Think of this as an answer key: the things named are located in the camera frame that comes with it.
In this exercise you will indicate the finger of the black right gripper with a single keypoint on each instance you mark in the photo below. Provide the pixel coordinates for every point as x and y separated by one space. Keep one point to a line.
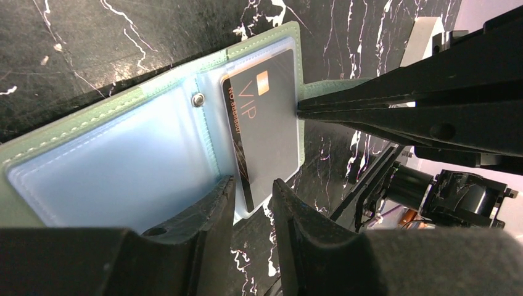
487 120
492 55

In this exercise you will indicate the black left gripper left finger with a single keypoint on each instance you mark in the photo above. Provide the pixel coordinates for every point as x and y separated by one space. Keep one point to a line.
185 255

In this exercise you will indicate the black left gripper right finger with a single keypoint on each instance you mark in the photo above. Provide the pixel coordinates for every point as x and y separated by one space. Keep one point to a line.
319 257

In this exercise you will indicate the mint green snap card holder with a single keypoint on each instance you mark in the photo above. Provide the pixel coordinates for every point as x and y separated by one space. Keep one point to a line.
141 156

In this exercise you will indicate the white rectangular box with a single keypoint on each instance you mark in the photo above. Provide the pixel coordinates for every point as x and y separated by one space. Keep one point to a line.
419 45

